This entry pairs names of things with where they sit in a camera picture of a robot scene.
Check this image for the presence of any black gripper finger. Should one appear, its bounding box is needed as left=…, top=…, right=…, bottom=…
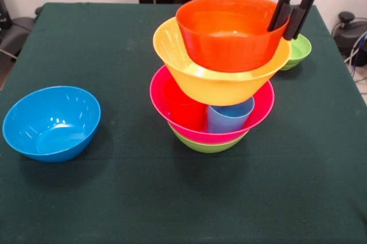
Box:
left=283, top=0, right=328, bottom=40
left=267, top=0, right=300, bottom=33

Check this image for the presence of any small red-orange bowl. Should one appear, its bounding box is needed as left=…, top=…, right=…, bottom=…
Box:
left=175, top=0, right=290, bottom=73

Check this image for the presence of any large pink bowl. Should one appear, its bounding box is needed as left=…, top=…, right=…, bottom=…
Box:
left=149, top=64, right=275, bottom=145

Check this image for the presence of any large orange bowl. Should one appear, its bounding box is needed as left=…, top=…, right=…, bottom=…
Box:
left=152, top=16, right=292, bottom=106

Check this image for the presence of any blue cup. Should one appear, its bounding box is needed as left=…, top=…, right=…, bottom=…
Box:
left=206, top=96, right=255, bottom=133

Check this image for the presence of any red cup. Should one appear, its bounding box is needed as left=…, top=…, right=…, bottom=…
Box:
left=163, top=79, right=208, bottom=130

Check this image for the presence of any large green bowl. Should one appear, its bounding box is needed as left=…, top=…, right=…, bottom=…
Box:
left=167, top=123, right=249, bottom=154

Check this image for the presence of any large blue bowl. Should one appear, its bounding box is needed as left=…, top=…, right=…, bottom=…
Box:
left=2, top=85, right=101, bottom=163

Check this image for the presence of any small green bowl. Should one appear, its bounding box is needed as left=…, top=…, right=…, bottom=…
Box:
left=280, top=33, right=313, bottom=71

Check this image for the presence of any dark green tablecloth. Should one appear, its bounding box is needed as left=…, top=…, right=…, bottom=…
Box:
left=0, top=2, right=367, bottom=244

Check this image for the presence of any blue cable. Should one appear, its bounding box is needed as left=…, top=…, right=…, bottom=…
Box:
left=350, top=36, right=367, bottom=77

